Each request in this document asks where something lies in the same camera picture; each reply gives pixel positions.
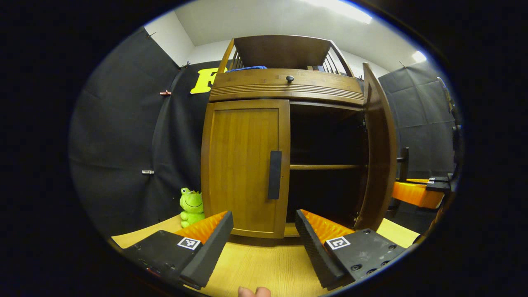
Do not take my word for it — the wooden drawer with black knob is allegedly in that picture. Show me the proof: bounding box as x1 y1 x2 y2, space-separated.
209 68 365 106

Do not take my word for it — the wooden cabinet door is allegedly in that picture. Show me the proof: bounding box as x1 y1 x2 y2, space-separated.
201 99 290 239
354 62 410 231

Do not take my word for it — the green frog plush toy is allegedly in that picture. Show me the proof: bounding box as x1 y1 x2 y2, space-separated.
179 188 205 228

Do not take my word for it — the wooden cabinet shelf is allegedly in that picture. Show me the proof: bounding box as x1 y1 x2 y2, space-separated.
290 165 368 170

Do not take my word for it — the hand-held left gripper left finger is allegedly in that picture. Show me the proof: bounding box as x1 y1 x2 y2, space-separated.
122 210 234 290

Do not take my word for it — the wooden double-door shoe cabinet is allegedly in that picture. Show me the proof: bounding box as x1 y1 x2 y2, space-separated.
201 35 368 239

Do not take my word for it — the black backdrop cloth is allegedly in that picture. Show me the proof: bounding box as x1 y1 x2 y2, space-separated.
69 27 459 236

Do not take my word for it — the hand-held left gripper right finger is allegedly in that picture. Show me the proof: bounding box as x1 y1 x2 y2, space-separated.
295 209 409 290

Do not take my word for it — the blue cloth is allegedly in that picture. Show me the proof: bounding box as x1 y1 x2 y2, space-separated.
226 65 268 73

